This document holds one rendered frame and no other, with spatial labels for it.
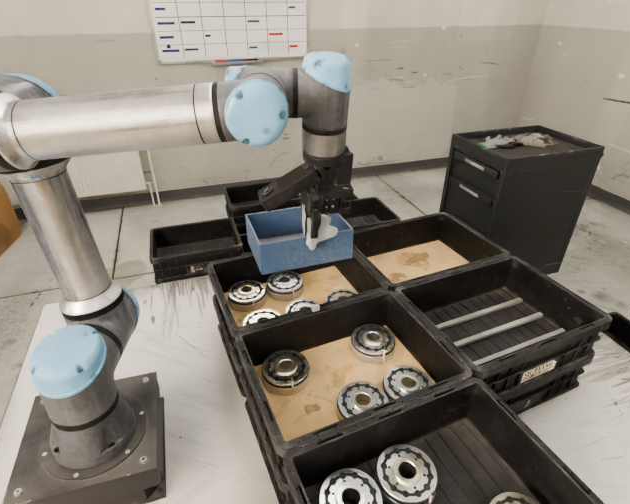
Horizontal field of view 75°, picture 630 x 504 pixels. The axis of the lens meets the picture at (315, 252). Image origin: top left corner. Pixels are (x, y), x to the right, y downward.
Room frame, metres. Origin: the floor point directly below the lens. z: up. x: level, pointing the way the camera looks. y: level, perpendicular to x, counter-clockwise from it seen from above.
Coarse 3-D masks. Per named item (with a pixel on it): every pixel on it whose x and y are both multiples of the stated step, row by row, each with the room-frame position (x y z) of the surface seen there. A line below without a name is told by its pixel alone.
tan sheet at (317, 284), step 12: (312, 276) 1.02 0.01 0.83; (324, 276) 1.02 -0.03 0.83; (336, 276) 1.02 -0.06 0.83; (312, 288) 0.96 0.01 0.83; (324, 288) 0.96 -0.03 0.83; (336, 288) 0.96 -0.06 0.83; (348, 288) 0.96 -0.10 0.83; (276, 300) 0.90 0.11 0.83; (240, 312) 0.85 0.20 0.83; (240, 324) 0.81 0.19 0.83
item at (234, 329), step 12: (216, 264) 0.94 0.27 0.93; (360, 264) 0.94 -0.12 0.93; (216, 276) 0.88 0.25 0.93; (372, 276) 0.88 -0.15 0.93; (216, 288) 0.83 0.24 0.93; (384, 288) 0.83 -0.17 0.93; (336, 300) 0.78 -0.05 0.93; (348, 300) 0.78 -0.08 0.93; (228, 312) 0.75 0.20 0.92; (300, 312) 0.73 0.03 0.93; (228, 324) 0.71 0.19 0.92; (252, 324) 0.69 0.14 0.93
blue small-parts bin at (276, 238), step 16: (288, 208) 0.86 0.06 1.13; (256, 224) 0.84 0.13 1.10; (272, 224) 0.85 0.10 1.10; (288, 224) 0.86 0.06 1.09; (336, 224) 0.84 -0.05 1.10; (256, 240) 0.71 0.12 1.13; (272, 240) 0.83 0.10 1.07; (288, 240) 0.71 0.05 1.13; (304, 240) 0.72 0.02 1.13; (336, 240) 0.74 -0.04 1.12; (352, 240) 0.75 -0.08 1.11; (256, 256) 0.73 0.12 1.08; (272, 256) 0.70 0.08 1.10; (288, 256) 0.71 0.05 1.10; (304, 256) 0.72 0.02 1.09; (320, 256) 0.73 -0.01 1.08; (336, 256) 0.74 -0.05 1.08; (272, 272) 0.70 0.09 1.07
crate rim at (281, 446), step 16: (336, 304) 0.76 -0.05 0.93; (352, 304) 0.77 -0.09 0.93; (400, 304) 0.76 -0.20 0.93; (288, 320) 0.71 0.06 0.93; (416, 320) 0.71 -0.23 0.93; (240, 336) 0.66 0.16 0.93; (432, 336) 0.66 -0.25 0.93; (240, 352) 0.61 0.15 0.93; (448, 352) 0.61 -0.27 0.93; (464, 368) 0.57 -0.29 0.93; (256, 384) 0.53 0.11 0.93; (448, 384) 0.53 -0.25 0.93; (400, 400) 0.49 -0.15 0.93; (272, 416) 0.46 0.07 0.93; (352, 416) 0.46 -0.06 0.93; (368, 416) 0.46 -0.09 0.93; (272, 432) 0.43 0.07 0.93; (320, 432) 0.43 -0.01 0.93; (288, 448) 0.40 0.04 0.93
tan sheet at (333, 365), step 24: (312, 360) 0.68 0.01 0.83; (336, 360) 0.68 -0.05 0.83; (360, 360) 0.68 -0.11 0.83; (408, 360) 0.68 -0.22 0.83; (312, 384) 0.61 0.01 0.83; (336, 384) 0.61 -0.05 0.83; (288, 408) 0.55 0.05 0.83; (312, 408) 0.55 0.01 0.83; (336, 408) 0.55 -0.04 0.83; (288, 432) 0.50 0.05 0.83
